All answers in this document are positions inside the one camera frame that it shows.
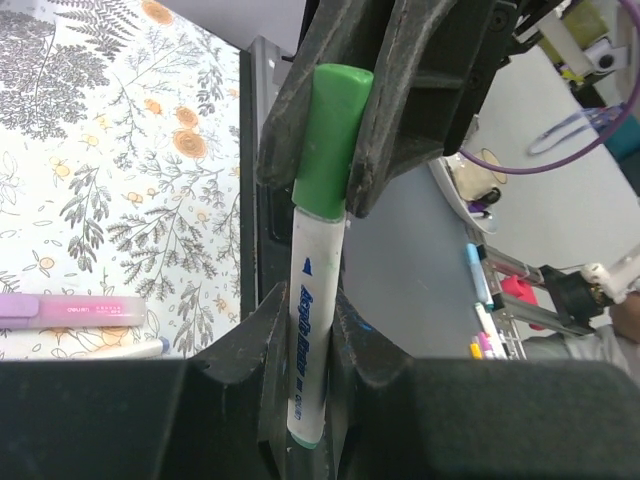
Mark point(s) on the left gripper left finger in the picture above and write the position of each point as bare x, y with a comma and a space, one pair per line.
218, 415

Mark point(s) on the green pen cap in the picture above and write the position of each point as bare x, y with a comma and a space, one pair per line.
339, 94

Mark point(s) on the white pen blue tip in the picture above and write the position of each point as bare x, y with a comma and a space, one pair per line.
143, 350

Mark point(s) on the floral tablecloth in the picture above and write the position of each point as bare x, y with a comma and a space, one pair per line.
120, 171

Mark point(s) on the pink highlighter pen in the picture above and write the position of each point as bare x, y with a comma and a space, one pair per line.
28, 311

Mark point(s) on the markers in tray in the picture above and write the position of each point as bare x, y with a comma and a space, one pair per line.
485, 304

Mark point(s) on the white dish with items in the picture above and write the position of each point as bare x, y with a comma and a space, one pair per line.
470, 190

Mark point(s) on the white pen green tip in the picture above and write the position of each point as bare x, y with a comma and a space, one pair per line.
315, 267

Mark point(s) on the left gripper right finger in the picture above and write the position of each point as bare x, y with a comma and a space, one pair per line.
394, 416

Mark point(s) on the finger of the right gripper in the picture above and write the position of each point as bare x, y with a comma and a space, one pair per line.
341, 32
436, 63

